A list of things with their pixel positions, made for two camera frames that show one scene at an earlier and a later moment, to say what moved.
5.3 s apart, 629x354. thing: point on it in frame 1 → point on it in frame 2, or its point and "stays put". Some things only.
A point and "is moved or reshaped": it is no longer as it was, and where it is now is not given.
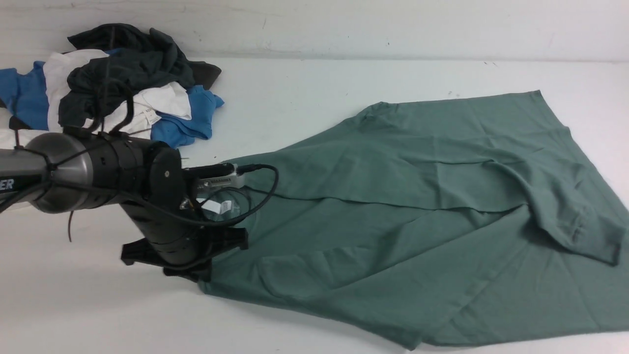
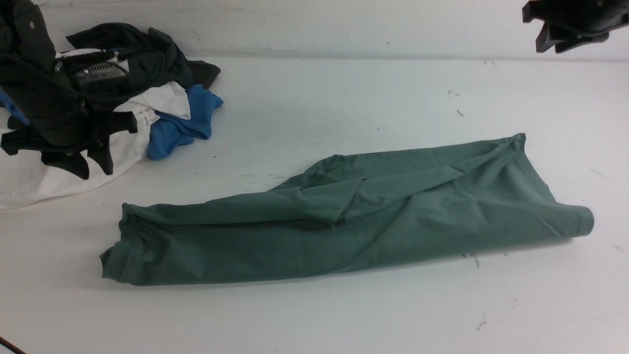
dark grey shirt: [103, 90] stays put
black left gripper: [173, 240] → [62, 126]
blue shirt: [23, 94] stays put
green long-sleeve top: [434, 221] is moved or reshaped
